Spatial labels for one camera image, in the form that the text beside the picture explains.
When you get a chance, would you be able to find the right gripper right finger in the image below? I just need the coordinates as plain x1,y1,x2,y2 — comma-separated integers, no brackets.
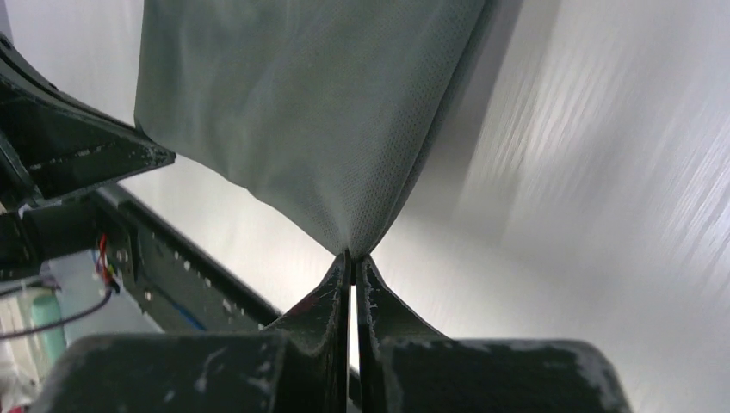
354,257,632,412

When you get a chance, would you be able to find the dark grey t-shirt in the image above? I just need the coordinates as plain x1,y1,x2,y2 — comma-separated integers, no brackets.
134,1,495,258

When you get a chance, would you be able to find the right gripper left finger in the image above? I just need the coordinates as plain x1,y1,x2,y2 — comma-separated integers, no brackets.
31,252,351,412

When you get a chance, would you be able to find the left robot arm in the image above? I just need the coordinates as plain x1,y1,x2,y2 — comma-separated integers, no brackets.
1,36,176,281

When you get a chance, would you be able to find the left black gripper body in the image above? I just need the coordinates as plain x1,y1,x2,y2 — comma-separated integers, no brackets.
1,36,176,211

